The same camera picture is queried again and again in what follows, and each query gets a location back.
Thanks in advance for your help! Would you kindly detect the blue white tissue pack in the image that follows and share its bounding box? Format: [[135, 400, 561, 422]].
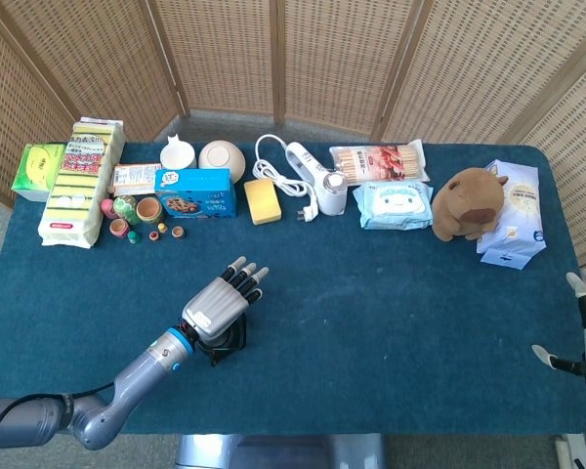
[[476, 158, 548, 271]]

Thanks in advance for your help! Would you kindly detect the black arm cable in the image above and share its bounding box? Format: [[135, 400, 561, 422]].
[[0, 380, 117, 448]]

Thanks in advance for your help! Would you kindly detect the white power cable with plug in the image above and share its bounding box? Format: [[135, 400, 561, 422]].
[[251, 134, 320, 224]]

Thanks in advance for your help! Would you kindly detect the yellow sponge multipack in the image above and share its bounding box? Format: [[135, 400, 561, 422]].
[[37, 115, 127, 250]]

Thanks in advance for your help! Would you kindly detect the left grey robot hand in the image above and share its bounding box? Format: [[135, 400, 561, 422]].
[[179, 255, 271, 343]]

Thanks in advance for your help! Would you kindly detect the packaged chopsticks bundle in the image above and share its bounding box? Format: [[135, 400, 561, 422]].
[[328, 139, 431, 187]]

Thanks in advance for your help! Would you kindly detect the white cat-ear cup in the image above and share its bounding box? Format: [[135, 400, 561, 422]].
[[159, 134, 198, 172]]

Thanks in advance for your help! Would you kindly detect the green tissue box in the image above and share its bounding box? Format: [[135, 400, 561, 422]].
[[10, 142, 67, 203]]

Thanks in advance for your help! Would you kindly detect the brown capybara plush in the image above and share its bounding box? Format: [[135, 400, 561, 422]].
[[430, 167, 510, 242]]

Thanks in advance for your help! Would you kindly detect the green nesting doll base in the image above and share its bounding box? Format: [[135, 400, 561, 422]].
[[136, 196, 165, 226]]

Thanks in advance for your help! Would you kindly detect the grey robot torso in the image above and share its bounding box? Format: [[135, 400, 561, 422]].
[[175, 433, 387, 469]]

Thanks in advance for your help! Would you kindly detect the white handheld garment steamer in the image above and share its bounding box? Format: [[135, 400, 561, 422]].
[[285, 141, 349, 217]]

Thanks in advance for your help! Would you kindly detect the beige upturned bowl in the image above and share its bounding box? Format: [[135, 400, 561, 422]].
[[197, 140, 246, 185]]

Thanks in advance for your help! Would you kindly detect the yellow green sponge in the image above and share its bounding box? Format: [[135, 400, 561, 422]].
[[243, 178, 283, 226]]

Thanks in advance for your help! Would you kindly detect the rattan folding screen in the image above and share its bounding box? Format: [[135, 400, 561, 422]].
[[0, 0, 586, 265]]

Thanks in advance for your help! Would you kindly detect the blue cookie box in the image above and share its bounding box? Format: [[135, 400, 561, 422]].
[[154, 168, 237, 220]]

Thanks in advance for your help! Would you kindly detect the small white orange box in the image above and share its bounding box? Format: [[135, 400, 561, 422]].
[[110, 162, 163, 198]]

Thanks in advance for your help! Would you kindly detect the light blue wet wipes pack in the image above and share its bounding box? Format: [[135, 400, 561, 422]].
[[353, 179, 435, 232]]

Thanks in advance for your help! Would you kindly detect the blue table cloth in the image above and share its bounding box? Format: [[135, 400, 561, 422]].
[[0, 141, 586, 437]]

